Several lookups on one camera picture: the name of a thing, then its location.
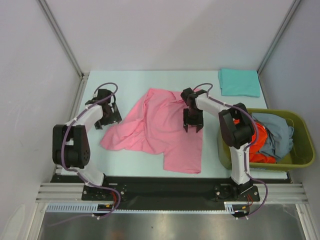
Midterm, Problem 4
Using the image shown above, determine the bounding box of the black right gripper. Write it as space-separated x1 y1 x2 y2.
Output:
183 108 204 132

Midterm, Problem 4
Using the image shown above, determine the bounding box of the pink t shirt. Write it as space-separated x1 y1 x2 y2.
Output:
100 88 203 174

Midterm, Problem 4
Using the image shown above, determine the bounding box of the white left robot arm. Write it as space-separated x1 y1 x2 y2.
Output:
52 89 122 200

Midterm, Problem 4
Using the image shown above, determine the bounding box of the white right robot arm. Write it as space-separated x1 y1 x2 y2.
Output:
180 88 258 201

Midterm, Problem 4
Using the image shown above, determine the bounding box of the folded teal t shirt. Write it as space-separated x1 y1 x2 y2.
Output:
218 68 261 98

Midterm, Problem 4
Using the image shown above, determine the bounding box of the orange t shirt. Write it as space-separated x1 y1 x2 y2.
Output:
249 122 276 164

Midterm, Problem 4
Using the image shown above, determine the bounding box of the grey blue t shirt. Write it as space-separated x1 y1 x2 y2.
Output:
251 112 294 161

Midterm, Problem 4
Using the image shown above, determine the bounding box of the olive green plastic basket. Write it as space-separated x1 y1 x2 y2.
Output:
217 107 315 173

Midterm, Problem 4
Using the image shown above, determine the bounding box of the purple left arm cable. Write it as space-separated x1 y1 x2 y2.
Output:
61 82 122 221

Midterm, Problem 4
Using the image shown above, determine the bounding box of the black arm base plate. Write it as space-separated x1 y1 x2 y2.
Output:
49 174 261 211

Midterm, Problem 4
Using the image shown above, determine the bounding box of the left aluminium corner post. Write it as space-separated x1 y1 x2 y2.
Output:
36 0 88 80

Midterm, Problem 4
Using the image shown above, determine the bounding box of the aluminium corner post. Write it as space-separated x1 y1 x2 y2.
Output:
257 0 303 75
36 0 88 80

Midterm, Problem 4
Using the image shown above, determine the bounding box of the grey slotted cable duct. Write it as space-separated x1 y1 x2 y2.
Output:
45 202 249 214

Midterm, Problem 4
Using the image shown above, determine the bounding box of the aluminium frame rail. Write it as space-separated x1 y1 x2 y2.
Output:
35 183 309 204

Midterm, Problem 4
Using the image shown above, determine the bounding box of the right aluminium corner post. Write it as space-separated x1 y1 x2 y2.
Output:
257 0 303 75

